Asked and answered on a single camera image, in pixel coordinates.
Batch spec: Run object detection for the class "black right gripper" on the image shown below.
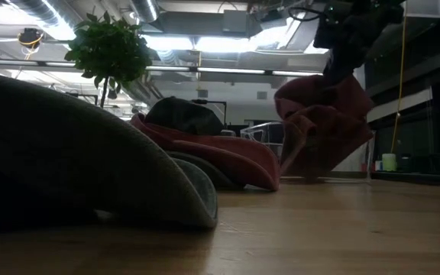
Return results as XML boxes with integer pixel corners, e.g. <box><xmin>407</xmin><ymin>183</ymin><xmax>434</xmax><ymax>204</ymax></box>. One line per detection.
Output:
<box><xmin>313</xmin><ymin>3</ymin><xmax>374</xmax><ymax>83</ymax></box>

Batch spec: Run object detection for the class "maroon baseball cap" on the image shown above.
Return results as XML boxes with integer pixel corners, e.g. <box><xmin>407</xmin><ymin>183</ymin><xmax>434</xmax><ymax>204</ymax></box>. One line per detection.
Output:
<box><xmin>274</xmin><ymin>73</ymin><xmax>375</xmax><ymax>127</ymax></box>
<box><xmin>129</xmin><ymin>112</ymin><xmax>281</xmax><ymax>192</ymax></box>
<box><xmin>279</xmin><ymin>110</ymin><xmax>375</xmax><ymax>179</ymax></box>

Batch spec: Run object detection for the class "dark grey cloth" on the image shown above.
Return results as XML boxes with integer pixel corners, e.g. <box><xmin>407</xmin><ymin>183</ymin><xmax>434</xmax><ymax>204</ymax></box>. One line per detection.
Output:
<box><xmin>144</xmin><ymin>95</ymin><xmax>225</xmax><ymax>137</ymax></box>

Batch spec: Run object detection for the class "grey ceiling ventilation unit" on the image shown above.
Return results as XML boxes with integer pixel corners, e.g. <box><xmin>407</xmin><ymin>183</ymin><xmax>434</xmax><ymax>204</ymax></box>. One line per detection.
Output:
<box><xmin>222</xmin><ymin>9</ymin><xmax>250</xmax><ymax>34</ymax></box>

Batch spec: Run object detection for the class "long ceiling light strip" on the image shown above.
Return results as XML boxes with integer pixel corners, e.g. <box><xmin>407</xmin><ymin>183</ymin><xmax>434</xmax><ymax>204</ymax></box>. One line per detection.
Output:
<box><xmin>0</xmin><ymin>57</ymin><xmax>324</xmax><ymax>78</ymax></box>

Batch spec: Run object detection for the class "clear plastic bin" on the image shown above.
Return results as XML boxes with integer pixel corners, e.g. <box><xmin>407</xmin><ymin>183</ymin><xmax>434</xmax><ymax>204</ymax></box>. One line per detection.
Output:
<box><xmin>280</xmin><ymin>129</ymin><xmax>377</xmax><ymax>183</ymax></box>
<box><xmin>239</xmin><ymin>121</ymin><xmax>285</xmax><ymax>160</ymax></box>

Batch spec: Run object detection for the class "pale green cup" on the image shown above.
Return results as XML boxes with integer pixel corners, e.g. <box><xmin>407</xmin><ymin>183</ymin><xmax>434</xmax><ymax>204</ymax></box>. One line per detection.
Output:
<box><xmin>381</xmin><ymin>153</ymin><xmax>396</xmax><ymax>172</ymax></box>

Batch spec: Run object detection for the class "green plant in black pot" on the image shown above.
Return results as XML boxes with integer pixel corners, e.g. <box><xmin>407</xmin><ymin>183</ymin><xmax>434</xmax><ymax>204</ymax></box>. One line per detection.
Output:
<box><xmin>63</xmin><ymin>10</ymin><xmax>154</xmax><ymax>110</ymax></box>

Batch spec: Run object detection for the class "black cable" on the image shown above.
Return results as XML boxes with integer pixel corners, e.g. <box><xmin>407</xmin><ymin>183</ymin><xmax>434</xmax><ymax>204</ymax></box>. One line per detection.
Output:
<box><xmin>287</xmin><ymin>5</ymin><xmax>322</xmax><ymax>23</ymax></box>

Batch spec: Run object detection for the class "yellow power cord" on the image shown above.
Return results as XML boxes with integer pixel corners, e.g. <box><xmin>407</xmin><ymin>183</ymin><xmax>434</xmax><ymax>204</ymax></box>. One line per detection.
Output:
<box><xmin>390</xmin><ymin>15</ymin><xmax>408</xmax><ymax>154</ymax></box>

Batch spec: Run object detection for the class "black metal gantry frame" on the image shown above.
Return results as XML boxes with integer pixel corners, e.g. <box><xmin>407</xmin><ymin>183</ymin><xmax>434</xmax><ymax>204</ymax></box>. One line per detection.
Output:
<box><xmin>191</xmin><ymin>98</ymin><xmax>228</xmax><ymax>129</ymax></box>
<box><xmin>65</xmin><ymin>91</ymin><xmax>99</xmax><ymax>106</ymax></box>

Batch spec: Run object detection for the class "small silver ceiling duct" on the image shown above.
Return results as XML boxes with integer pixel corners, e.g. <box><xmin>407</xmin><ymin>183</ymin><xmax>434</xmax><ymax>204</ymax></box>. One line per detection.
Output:
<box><xmin>130</xmin><ymin>0</ymin><xmax>160</xmax><ymax>24</ymax></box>

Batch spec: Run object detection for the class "large silver ceiling duct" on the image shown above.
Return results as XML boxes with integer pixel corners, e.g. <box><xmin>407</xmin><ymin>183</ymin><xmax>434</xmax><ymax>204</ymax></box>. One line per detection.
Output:
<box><xmin>8</xmin><ymin>0</ymin><xmax>78</xmax><ymax>41</ymax></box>

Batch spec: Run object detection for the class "black yellow cable reel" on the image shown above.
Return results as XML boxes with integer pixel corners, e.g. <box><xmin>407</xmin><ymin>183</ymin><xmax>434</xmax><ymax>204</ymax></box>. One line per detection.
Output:
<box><xmin>16</xmin><ymin>27</ymin><xmax>46</xmax><ymax>49</ymax></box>

